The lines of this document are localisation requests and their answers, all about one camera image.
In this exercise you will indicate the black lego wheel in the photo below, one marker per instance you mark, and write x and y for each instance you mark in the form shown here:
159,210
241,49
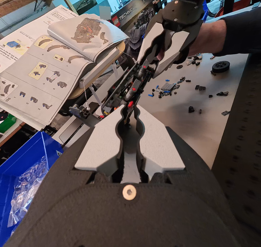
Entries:
220,66

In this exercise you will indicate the instruction booklet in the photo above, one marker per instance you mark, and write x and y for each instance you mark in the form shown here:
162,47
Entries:
51,67

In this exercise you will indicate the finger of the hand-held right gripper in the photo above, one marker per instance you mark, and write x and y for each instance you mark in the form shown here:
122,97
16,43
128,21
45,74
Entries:
149,38
175,47

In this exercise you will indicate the white book stand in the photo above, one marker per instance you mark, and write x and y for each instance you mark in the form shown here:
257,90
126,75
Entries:
102,67

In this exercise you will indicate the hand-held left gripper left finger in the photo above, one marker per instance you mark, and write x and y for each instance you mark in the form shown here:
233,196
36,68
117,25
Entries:
95,149

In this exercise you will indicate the grey square lego tile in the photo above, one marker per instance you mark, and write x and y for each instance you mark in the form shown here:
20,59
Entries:
226,112

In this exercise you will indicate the pile of small lego pieces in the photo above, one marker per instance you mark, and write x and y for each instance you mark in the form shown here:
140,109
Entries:
163,95

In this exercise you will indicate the green plastic bin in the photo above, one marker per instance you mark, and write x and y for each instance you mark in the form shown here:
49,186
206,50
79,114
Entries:
8,122

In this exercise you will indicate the dark grey lego connector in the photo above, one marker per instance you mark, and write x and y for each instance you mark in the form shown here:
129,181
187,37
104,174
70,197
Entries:
200,87

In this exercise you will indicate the black lego wedge piece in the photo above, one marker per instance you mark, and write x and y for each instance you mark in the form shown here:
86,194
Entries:
222,93

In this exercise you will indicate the clear plastic bags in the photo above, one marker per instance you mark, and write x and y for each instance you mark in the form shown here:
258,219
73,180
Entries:
26,189

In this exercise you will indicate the scattered dark lego pieces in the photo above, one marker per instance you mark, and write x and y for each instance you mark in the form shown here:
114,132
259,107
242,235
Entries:
193,63

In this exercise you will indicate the white printed instruction sheet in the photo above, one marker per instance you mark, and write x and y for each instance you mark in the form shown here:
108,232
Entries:
30,26

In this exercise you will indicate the grey lego car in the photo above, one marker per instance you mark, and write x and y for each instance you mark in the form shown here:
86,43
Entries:
134,85

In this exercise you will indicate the person's right forearm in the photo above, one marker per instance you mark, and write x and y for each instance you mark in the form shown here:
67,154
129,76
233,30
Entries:
240,32

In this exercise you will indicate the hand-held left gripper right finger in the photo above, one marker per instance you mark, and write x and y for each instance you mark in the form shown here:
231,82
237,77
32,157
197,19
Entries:
163,149

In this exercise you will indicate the blue plastic bin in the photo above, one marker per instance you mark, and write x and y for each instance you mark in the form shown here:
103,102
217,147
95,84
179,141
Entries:
20,159

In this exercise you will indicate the dark printed set box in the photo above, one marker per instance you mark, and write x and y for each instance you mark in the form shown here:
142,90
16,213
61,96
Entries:
126,16

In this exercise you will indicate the black curved lego slope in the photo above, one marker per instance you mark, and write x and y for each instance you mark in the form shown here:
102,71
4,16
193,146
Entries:
191,109

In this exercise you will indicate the person's right hand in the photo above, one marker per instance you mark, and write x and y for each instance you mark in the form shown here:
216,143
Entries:
210,36

